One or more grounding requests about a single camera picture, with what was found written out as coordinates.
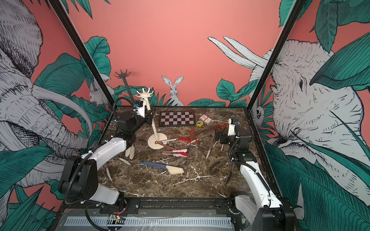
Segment red handled steel tongs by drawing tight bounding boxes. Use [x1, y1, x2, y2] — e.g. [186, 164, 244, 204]
[187, 124, 227, 146]

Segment cream utensil rack stand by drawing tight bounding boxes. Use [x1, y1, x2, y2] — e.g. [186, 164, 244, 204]
[136, 88, 167, 150]

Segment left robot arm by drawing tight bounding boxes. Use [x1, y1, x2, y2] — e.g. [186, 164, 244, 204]
[58, 108, 156, 208]

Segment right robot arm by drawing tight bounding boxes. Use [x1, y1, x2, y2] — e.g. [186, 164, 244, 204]
[214, 130, 296, 231]

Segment white tipped steel tongs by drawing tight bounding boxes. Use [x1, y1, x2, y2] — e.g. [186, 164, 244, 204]
[206, 134, 218, 159]

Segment black tongs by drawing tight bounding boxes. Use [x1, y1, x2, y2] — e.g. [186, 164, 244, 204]
[209, 157, 235, 186]

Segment pink tipped steel tongs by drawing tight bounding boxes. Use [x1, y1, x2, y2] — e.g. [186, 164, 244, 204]
[162, 149, 189, 157]

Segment dark grey utensil rack stand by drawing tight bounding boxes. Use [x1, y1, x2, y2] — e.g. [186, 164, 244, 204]
[114, 69, 135, 106]

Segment playing card box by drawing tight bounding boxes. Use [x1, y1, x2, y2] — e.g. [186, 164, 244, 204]
[200, 115, 213, 125]

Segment small yellow toy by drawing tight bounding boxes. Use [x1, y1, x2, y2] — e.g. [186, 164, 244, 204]
[196, 120, 203, 127]

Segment chessboard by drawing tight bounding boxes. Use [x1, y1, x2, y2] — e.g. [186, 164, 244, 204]
[159, 111, 196, 127]

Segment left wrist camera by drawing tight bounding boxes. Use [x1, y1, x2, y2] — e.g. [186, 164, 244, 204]
[134, 99, 146, 118]

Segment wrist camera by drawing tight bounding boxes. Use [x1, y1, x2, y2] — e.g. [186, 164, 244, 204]
[227, 118, 240, 136]
[134, 99, 146, 118]

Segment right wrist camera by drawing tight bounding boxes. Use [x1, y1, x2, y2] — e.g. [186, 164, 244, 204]
[227, 118, 240, 136]

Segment white slotted cable duct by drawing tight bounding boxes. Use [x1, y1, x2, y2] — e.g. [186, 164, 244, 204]
[63, 216, 233, 228]

